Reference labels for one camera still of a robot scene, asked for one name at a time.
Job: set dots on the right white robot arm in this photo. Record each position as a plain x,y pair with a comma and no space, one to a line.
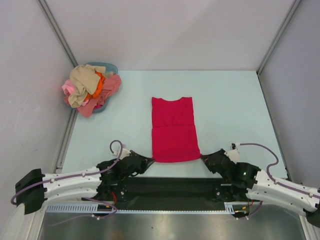
251,182

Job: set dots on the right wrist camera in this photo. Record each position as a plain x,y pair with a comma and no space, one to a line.
233,154

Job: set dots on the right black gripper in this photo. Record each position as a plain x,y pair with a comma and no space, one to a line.
204,158

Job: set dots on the orange t-shirt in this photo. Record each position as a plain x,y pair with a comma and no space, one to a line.
99,88

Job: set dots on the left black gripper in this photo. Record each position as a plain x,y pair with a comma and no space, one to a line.
146,162

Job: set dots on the salmon pink t-shirt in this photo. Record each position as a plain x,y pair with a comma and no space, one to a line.
111,86

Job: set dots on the left corner aluminium post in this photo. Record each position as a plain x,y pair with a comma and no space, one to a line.
47,12

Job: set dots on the right corner aluminium post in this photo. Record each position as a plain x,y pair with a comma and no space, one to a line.
294,7

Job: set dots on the beige t-shirt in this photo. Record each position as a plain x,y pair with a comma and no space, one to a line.
85,80

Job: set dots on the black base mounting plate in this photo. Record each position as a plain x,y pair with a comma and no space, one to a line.
169,194

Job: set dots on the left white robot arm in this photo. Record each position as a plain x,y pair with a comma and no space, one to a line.
36,189

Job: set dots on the magenta red t-shirt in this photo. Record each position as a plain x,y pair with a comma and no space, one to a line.
173,134

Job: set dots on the blue plastic laundry basket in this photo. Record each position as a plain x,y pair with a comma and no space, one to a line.
108,68

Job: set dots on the corner aluminium post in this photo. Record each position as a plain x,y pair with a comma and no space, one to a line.
47,12
294,7

